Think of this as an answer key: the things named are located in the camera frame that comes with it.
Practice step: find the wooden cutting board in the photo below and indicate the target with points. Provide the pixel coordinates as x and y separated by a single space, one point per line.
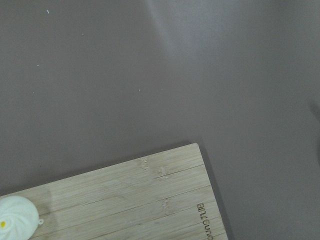
162 196

